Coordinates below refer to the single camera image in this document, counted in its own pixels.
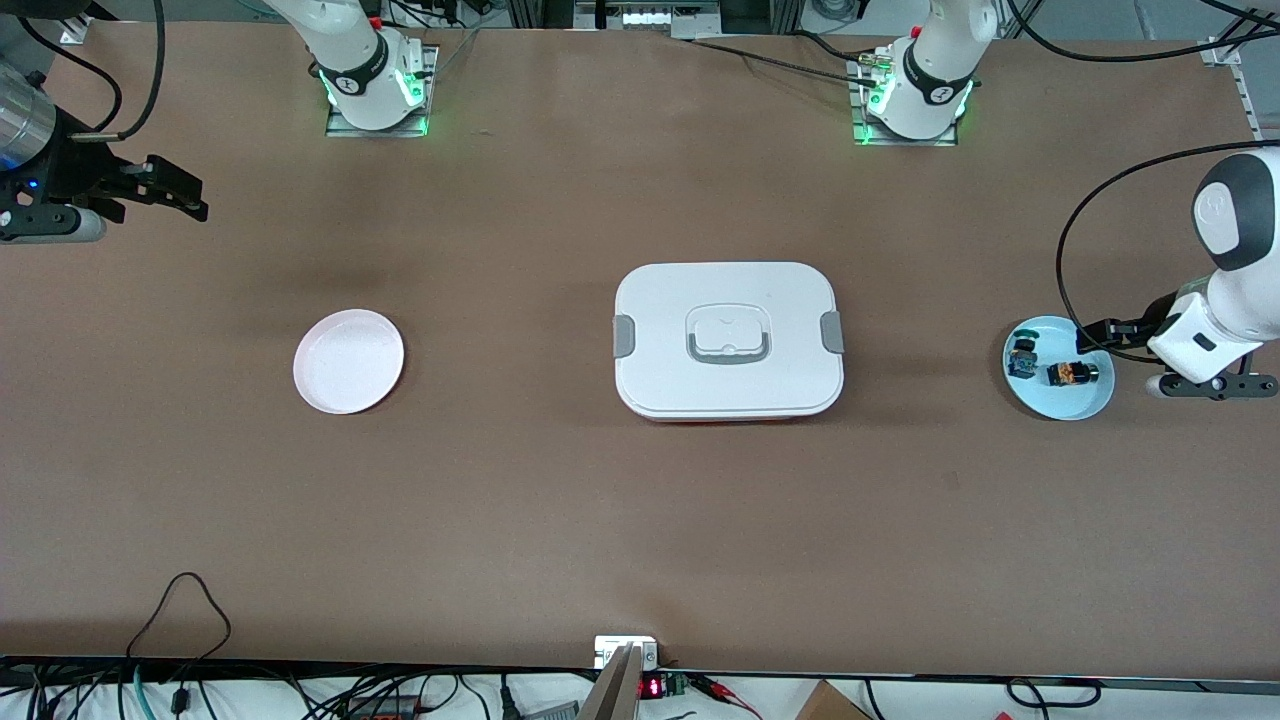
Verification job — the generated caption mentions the pink round plate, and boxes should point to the pink round plate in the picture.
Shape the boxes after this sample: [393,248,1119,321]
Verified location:
[292,309,406,416]

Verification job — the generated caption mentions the perforated metal rail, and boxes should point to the perforated metal rail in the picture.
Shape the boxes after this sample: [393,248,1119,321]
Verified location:
[1237,65,1263,141]

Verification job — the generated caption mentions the white power strip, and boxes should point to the white power strip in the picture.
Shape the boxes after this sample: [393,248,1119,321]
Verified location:
[622,5,723,31]

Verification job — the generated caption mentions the black base power cable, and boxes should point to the black base power cable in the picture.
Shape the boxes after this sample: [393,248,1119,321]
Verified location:
[680,30,886,89]

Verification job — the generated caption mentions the black table edge strip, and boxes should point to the black table edge strip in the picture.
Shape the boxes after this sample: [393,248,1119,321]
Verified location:
[0,655,1280,696]

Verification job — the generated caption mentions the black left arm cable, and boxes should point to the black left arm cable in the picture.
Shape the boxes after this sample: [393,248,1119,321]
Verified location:
[1005,0,1280,363]

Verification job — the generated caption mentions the white lunch box grey handle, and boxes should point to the white lunch box grey handle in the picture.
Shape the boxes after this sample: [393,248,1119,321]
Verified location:
[611,261,847,423]

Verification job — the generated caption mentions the grey metal bar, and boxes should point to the grey metal bar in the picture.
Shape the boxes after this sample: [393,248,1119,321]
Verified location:
[578,645,646,720]

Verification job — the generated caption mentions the red clip lead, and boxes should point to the red clip lead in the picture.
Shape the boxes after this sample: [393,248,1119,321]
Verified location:
[690,675,763,720]

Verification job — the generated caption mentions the brown cardboard box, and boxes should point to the brown cardboard box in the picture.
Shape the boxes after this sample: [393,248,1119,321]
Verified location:
[795,680,876,720]

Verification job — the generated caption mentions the white connector block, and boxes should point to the white connector block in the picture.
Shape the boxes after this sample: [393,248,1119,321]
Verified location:
[594,636,659,669]

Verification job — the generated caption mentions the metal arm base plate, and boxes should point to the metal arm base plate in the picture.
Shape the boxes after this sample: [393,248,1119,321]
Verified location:
[850,55,961,148]
[325,45,441,138]

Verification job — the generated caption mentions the light blue round plate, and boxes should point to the light blue round plate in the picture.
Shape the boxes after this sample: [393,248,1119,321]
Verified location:
[1002,315,1116,422]

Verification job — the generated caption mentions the thin black looped cable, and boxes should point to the thin black looped cable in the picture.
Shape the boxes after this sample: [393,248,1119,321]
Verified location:
[125,572,233,661]

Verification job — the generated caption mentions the black flat looped cable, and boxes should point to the black flat looped cable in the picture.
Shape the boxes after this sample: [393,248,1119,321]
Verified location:
[1005,678,1103,709]

